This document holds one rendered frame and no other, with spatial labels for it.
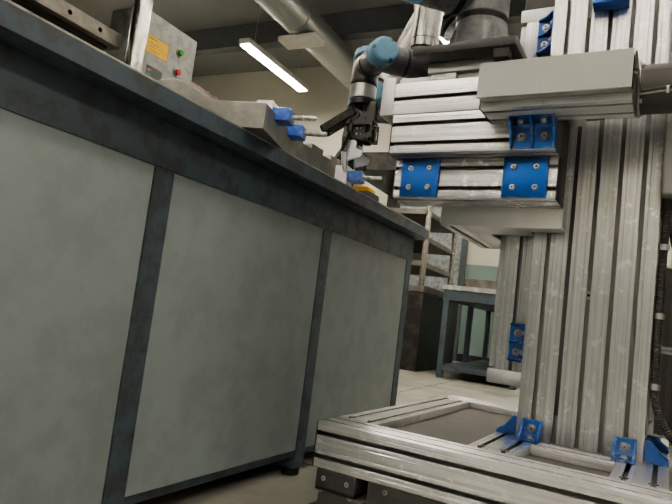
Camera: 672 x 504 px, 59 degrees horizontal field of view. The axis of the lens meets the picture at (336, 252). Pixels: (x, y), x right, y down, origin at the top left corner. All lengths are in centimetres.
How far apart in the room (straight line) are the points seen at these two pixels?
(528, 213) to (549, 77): 33
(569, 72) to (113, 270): 87
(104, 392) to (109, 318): 13
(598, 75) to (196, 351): 92
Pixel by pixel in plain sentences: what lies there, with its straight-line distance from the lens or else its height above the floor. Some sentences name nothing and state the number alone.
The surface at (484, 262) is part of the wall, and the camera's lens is 812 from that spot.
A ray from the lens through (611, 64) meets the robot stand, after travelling 115.
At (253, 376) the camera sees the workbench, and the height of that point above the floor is 27.
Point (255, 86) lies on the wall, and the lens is 1044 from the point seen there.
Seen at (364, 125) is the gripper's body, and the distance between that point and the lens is 167.
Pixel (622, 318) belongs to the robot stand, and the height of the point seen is 51.
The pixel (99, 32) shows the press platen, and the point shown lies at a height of 125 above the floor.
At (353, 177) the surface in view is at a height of 82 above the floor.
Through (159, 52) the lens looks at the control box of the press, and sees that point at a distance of 246.
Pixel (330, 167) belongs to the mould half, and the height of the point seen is 85.
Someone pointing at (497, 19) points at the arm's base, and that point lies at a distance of 142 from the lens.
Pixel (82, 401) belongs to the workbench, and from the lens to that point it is 109.
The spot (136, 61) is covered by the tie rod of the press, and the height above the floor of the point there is 120.
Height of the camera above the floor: 45
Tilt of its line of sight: 6 degrees up
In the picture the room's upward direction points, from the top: 7 degrees clockwise
